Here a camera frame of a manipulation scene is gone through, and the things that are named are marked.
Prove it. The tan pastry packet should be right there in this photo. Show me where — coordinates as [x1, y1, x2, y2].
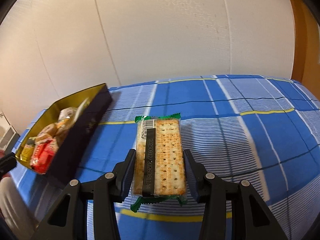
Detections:
[35, 122, 57, 143]

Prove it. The green cracker packet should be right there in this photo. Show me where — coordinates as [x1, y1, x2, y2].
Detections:
[130, 113, 187, 212]

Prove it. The clear orange nut packet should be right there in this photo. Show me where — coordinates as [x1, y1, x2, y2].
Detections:
[57, 107, 77, 128]

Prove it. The yellow green snack packet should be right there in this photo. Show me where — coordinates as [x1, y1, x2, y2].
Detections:
[20, 137, 36, 163]

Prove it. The large red snack packet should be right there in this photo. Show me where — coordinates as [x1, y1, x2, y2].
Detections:
[30, 138, 59, 174]

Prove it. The gold tin box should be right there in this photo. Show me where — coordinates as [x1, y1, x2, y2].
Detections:
[15, 83, 112, 187]

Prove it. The blue plaid tablecloth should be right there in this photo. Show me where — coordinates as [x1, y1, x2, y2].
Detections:
[10, 74, 320, 240]

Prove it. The wooden door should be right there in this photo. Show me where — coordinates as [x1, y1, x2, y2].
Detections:
[290, 0, 319, 90]

